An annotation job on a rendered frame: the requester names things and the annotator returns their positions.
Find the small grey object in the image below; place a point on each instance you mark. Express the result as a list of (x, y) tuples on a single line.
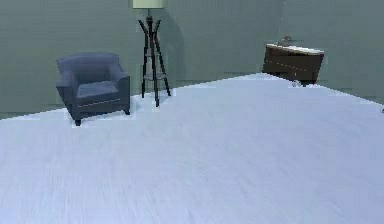
[(285, 41)]

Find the blue armchair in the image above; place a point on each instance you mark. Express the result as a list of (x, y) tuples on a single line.
[(96, 90)]

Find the dark brown cabinet white top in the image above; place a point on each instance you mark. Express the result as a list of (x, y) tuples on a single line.
[(291, 65)]

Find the black tripod floor lamp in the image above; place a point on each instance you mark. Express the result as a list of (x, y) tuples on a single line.
[(152, 50)]

